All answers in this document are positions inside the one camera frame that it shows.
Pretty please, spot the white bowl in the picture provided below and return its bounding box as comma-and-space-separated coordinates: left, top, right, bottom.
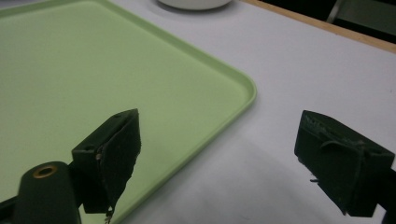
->
156, 0, 233, 11

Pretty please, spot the light green plastic tray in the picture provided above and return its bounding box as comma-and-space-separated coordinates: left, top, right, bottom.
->
0, 0, 258, 224

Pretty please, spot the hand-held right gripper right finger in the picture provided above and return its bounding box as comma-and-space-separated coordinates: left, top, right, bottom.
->
293, 109, 396, 218

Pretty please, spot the grey metal stand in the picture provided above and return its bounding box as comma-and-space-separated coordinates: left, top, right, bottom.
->
326, 0, 396, 36

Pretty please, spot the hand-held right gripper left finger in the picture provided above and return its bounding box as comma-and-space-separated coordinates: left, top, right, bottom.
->
71, 108, 142, 224

